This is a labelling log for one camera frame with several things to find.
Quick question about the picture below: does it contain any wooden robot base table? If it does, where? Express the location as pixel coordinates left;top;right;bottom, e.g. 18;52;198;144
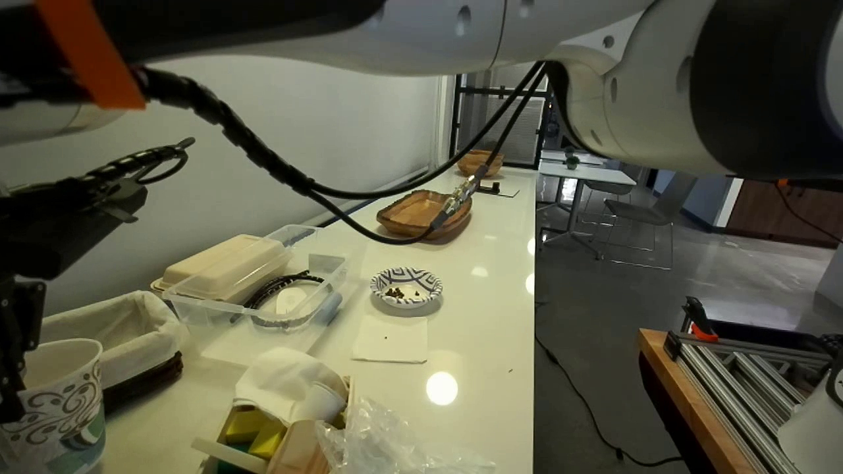
638;329;770;474

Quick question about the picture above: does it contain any patterned paper coffee cup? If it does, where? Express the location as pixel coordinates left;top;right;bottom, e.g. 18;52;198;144
0;337;106;474

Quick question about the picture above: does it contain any white paper napkin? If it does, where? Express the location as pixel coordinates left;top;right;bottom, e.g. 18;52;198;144
351;315;426;362

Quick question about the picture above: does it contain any round wooden bowl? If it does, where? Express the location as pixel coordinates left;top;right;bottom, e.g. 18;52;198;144
458;148;504;179

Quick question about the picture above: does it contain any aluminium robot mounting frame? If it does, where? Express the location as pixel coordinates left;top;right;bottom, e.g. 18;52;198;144
664;295;843;474

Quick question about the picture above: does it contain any beige takeout box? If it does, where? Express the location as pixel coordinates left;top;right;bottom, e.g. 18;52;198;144
153;235;289;303

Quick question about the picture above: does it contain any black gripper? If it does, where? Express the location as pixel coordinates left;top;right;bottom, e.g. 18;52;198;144
0;137;196;424

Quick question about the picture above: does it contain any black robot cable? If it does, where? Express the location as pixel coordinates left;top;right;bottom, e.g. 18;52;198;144
128;60;551;247

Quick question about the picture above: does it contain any clear plastic container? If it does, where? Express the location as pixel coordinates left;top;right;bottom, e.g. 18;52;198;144
167;252;351;347

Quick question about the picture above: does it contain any small black stand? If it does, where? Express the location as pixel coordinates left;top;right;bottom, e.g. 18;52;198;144
477;179;501;195

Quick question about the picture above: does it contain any black and white bowl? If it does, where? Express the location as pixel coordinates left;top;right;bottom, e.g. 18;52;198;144
372;266;442;315

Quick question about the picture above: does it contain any cloth lined basket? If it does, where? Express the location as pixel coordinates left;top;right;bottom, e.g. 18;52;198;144
41;290;189;412

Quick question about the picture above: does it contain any rectangular wooden tray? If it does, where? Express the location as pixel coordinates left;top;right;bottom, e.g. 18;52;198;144
376;189;472;241

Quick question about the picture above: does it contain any crumpled clear plastic bag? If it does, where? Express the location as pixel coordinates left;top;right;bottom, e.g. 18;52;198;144
317;398;497;474

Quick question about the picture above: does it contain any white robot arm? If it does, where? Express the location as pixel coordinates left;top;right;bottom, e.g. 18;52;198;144
0;0;843;195

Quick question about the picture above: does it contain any black floor cable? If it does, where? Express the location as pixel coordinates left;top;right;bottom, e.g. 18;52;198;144
535;337;686;469

